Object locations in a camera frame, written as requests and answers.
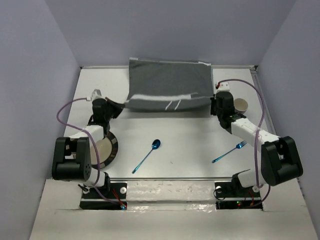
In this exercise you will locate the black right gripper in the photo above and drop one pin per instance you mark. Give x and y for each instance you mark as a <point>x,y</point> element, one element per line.
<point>214,100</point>

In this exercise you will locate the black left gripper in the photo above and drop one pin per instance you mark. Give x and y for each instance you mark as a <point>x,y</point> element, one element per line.
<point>117,107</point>

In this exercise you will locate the purple mug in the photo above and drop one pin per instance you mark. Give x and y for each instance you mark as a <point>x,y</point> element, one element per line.
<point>240,105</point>

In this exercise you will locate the striped rim dinner plate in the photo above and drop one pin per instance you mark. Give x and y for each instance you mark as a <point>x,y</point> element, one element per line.
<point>107,149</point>

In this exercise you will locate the blue metal fork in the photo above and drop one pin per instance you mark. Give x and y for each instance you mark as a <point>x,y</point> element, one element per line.
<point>237,147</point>

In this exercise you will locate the grey cloth placemat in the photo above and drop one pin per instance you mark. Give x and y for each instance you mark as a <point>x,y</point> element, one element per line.
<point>166,85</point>

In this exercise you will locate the blue metal spoon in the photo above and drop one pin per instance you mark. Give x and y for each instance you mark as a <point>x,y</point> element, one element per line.
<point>154,146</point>

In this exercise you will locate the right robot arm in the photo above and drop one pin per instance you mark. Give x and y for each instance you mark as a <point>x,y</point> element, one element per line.
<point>279,158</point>

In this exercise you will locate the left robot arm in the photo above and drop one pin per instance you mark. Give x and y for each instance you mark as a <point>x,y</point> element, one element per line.
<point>81,157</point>

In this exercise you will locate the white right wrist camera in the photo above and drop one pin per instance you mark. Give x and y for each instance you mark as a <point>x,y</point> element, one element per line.
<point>222,86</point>

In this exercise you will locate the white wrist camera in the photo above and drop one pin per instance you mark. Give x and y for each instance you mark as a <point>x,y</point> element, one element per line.
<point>96,94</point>
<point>222,86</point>

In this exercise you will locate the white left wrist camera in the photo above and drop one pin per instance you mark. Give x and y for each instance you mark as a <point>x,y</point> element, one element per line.
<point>96,94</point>

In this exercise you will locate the aluminium table edge rail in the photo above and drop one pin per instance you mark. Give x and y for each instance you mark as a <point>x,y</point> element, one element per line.
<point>251,67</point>

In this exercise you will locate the aluminium mounting rail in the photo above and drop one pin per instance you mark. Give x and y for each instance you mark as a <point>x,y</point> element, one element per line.
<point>125,179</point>

